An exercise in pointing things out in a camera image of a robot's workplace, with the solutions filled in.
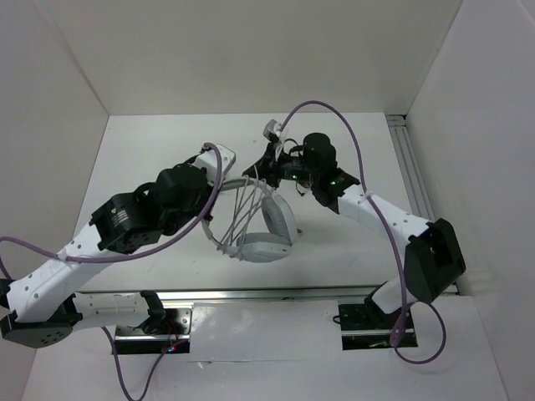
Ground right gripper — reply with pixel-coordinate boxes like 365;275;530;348
243;142;318;190

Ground grey headphone cable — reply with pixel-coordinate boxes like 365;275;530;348
217;177;304;258

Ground white grey headphones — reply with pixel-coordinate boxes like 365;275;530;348
201;176;300;263

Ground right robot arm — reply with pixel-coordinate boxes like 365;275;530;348
244;133;466;327

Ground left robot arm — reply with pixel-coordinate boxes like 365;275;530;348
1;163;224;349

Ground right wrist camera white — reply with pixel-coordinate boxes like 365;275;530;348
262;119;288;158

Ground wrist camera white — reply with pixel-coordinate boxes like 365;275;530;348
191;144;236;185
262;119;288;158

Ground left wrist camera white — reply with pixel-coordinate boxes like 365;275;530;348
191;144;236;185

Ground aluminium rail front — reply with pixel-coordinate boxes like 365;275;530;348
70;283;390;304

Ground aluminium rail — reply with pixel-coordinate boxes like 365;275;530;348
70;283;390;304
386;113;461;296

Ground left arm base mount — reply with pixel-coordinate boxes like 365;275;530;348
114;304;193;355

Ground aluminium rail right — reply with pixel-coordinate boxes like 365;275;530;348
386;113;461;296

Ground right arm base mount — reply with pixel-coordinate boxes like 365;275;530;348
332;304;392;351

